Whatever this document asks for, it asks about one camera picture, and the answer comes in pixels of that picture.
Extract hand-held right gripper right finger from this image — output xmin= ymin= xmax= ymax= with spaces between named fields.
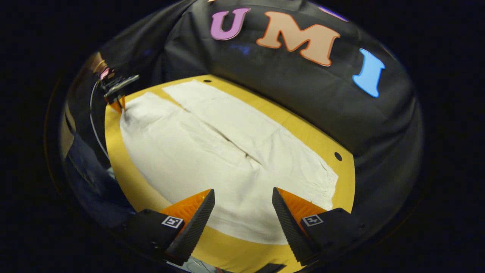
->
xmin=272 ymin=187 xmax=366 ymax=267

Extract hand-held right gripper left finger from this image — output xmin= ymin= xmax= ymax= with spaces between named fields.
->
xmin=112 ymin=188 xmax=216 ymax=267

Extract cream white jeans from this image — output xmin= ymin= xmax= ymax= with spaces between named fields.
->
xmin=119 ymin=80 xmax=339 ymax=245

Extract person's dark blue clothing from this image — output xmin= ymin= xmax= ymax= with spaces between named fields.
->
xmin=64 ymin=131 xmax=136 ymax=229

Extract black backdrop cloth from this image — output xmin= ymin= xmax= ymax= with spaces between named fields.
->
xmin=64 ymin=0 xmax=423 ymax=228

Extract thin gripper cable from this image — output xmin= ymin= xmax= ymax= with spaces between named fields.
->
xmin=89 ymin=81 xmax=111 ymax=160

